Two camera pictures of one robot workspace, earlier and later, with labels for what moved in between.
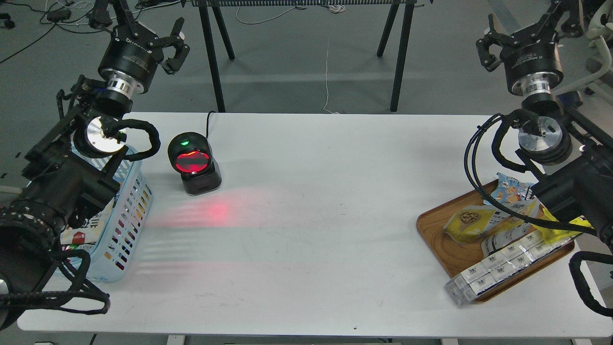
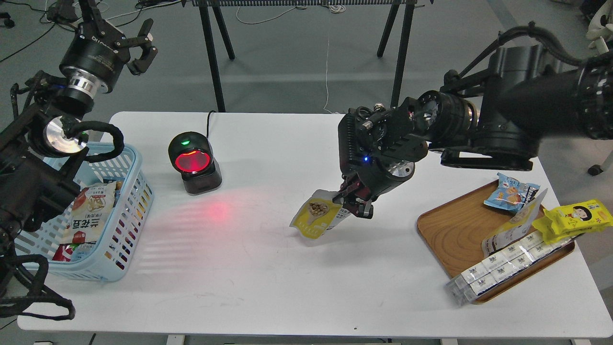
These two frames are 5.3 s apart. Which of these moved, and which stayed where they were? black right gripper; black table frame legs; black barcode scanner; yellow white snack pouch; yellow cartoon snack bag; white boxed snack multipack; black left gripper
Moved: black left gripper; yellow white snack pouch; black right gripper
Stayed: yellow cartoon snack bag; black table frame legs; white boxed snack multipack; black barcode scanner
